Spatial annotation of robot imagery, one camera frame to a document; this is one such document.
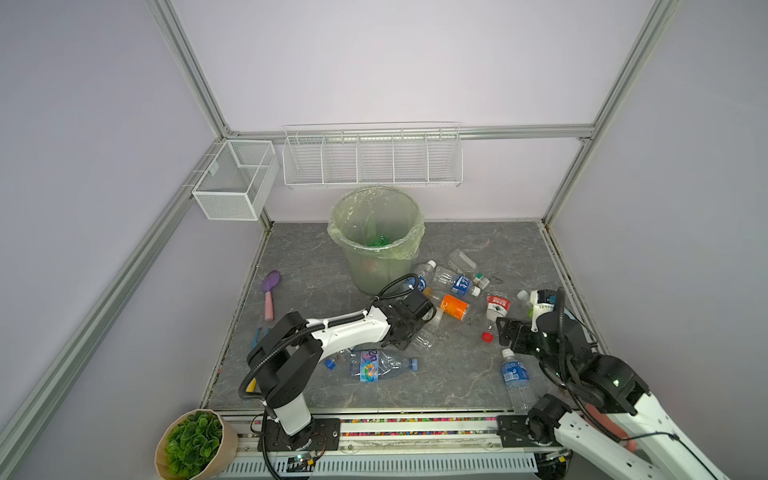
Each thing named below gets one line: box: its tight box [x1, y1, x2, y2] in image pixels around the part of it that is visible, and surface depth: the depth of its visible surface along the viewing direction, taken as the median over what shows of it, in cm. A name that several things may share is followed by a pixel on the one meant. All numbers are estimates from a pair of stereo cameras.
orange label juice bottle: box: [440, 294, 470, 321], surface depth 93 cm
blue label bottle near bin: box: [406, 259, 437, 292], surface depth 101 cm
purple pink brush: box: [262, 270, 281, 322], surface depth 101 cm
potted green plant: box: [154, 408, 239, 480], surface depth 64 cm
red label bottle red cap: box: [481, 292, 511, 343], surface depth 93 cm
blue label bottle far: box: [434, 266, 481, 297], surface depth 98 cm
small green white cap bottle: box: [473, 272, 491, 289], surface depth 101 cm
